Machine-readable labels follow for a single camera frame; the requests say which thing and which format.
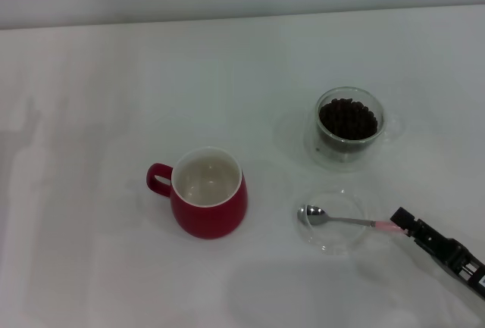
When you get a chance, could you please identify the red ceramic mug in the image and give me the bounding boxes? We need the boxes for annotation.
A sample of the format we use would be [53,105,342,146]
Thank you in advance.
[146,146,249,240]

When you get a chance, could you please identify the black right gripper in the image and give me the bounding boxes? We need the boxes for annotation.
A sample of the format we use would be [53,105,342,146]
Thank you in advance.
[390,206,485,301]

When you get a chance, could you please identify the clear glass saucer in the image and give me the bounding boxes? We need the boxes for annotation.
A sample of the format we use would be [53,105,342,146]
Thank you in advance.
[295,188,371,256]

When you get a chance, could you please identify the pink handled metal spoon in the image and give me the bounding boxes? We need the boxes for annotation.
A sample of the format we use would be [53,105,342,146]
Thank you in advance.
[296,204,410,236]

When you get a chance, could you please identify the clear glass cup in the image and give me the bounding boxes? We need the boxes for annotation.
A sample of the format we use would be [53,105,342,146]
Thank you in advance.
[307,86,405,173]

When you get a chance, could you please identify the pile of coffee beans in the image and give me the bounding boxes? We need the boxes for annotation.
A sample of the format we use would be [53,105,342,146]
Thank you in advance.
[318,97,379,142]

